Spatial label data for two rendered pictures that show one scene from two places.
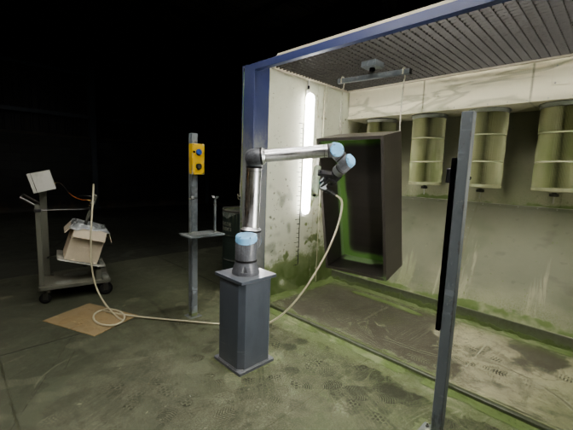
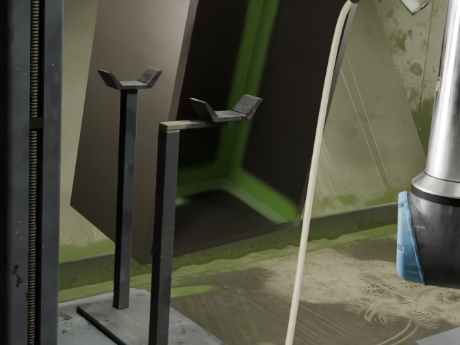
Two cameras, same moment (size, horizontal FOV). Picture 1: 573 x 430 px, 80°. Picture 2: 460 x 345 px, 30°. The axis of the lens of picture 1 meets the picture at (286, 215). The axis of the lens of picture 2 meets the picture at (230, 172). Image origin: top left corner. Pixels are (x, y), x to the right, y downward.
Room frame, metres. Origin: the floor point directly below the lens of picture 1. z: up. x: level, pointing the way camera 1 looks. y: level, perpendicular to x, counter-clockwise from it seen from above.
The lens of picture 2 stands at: (2.65, 1.65, 1.27)
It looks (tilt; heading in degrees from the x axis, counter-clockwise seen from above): 15 degrees down; 277
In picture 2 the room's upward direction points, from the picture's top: 4 degrees clockwise
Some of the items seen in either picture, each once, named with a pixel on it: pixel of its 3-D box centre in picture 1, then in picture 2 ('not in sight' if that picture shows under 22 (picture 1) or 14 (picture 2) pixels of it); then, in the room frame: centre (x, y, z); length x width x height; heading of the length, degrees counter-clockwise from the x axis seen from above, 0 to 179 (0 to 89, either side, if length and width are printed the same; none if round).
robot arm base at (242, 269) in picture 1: (245, 265); not in sight; (2.28, 0.27, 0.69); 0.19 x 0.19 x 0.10
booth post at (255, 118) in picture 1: (253, 191); not in sight; (3.27, 0.33, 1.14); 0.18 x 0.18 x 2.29; 45
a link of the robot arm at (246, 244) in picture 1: (246, 246); not in sight; (2.29, 0.27, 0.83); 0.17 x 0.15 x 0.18; 177
